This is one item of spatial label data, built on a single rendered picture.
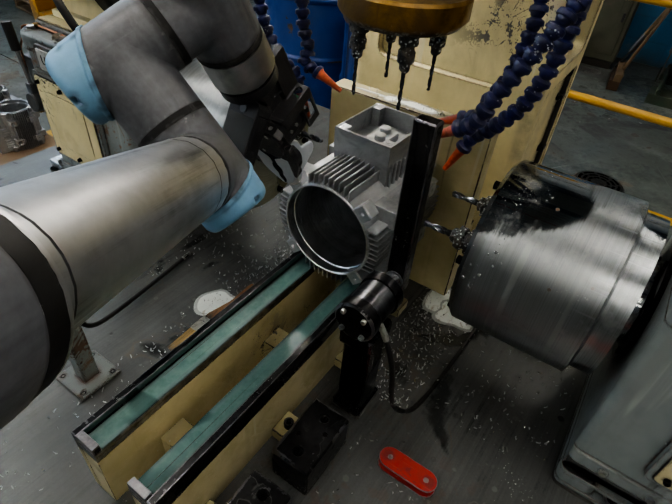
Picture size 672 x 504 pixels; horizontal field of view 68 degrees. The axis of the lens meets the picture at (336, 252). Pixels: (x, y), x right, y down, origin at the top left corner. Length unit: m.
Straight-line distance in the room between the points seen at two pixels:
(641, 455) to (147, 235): 0.63
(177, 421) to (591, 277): 0.56
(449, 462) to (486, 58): 0.64
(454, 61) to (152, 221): 0.72
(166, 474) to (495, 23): 0.80
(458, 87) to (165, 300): 0.66
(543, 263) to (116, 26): 0.51
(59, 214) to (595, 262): 0.54
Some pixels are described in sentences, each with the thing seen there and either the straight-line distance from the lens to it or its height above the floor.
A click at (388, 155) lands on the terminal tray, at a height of 1.13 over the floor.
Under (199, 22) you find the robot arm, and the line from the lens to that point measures 0.50.
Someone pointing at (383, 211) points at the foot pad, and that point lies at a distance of 0.72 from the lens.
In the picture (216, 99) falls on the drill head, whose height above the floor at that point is 1.14.
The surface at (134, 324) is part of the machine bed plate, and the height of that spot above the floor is 0.80.
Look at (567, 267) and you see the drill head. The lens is 0.63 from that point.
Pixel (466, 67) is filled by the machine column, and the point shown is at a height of 1.19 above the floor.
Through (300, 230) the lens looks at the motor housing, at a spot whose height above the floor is 0.97.
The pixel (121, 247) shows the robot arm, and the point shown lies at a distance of 0.27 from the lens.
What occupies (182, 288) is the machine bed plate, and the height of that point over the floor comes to 0.80.
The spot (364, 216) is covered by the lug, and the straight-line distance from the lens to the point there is 0.70.
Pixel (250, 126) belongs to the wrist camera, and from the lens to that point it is 0.59.
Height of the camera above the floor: 1.48
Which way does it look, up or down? 40 degrees down
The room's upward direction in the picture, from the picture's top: 5 degrees clockwise
